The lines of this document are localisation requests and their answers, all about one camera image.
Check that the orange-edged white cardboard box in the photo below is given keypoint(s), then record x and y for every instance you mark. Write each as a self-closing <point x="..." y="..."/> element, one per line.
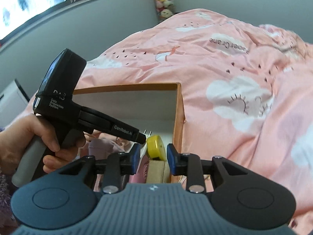
<point x="127" y="102"/>

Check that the pink printed blanket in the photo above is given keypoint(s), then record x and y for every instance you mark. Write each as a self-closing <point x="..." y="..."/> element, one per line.
<point x="220" y="53"/>

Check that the hanging plush toys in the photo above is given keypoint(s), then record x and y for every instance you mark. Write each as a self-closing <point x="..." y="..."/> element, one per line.
<point x="163" y="0"/>

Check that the charger plug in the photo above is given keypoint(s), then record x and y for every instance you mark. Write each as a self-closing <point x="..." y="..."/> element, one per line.
<point x="148" y="133"/>

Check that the pink fabric pouch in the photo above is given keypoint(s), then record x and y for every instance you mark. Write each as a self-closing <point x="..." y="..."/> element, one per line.
<point x="102" y="146"/>

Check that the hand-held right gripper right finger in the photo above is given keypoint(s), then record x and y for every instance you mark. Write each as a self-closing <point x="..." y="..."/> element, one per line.
<point x="172" y="160"/>

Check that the pink striped cloth item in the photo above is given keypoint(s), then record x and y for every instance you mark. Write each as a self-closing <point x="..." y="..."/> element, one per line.
<point x="143" y="171"/>

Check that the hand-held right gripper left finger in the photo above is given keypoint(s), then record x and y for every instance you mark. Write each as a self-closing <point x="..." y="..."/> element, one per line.
<point x="136" y="159"/>

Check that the white grey appliance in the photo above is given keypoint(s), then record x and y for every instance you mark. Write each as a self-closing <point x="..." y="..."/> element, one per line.
<point x="12" y="100"/>

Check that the yellow round case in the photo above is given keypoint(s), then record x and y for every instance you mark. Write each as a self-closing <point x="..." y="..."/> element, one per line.
<point x="156" y="145"/>

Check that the person's left hand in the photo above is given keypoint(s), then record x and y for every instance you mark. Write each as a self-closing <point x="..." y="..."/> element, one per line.
<point x="14" y="139"/>

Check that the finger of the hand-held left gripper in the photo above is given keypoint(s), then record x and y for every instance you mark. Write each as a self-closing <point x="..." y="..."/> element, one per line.
<point x="141" y="137"/>

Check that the purple fuzzy clothing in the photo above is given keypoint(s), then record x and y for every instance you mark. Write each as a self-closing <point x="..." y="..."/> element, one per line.
<point x="5" y="195"/>

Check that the gold rectangular box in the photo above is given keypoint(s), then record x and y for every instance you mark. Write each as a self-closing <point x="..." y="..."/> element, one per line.
<point x="157" y="171"/>

